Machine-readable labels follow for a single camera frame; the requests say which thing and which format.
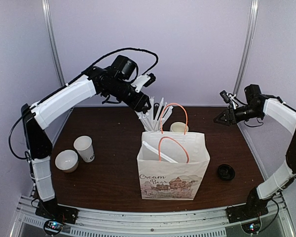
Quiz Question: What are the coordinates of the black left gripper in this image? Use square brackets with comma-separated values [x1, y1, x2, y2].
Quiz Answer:
[105, 78, 152, 112]

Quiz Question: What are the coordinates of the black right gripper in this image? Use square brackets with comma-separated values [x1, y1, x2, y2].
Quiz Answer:
[214, 104, 262, 126]

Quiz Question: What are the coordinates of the stack of black cup lids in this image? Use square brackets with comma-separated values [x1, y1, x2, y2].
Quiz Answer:
[217, 164, 235, 181]

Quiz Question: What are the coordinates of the single white straw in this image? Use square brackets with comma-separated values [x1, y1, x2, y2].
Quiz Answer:
[142, 141, 178, 163]

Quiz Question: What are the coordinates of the white printed paper bag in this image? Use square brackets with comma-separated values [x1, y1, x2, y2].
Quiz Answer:
[137, 130, 210, 200]

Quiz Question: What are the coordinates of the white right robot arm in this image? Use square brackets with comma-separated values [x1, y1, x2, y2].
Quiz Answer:
[214, 84, 296, 218]

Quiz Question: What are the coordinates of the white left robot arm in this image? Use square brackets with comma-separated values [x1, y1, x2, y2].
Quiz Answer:
[22, 55, 156, 219]

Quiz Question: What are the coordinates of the bundle of wrapped white straws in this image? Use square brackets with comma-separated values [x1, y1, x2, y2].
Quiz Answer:
[136, 97, 173, 132]

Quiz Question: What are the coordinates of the cream ceramic mug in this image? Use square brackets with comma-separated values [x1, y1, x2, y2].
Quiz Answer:
[170, 121, 189, 133]

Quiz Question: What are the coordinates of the white ceramic bowl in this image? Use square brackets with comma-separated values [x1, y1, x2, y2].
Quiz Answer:
[55, 150, 78, 173]

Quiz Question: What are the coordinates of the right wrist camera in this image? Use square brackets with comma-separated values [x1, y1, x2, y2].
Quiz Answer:
[220, 90, 239, 109]

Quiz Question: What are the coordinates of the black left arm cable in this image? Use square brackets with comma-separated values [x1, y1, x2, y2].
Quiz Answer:
[8, 46, 159, 161]

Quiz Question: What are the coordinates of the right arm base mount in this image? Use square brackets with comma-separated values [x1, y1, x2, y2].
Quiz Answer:
[226, 204, 268, 235]

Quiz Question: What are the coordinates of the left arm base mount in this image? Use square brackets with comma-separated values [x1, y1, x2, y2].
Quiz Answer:
[35, 203, 78, 236]

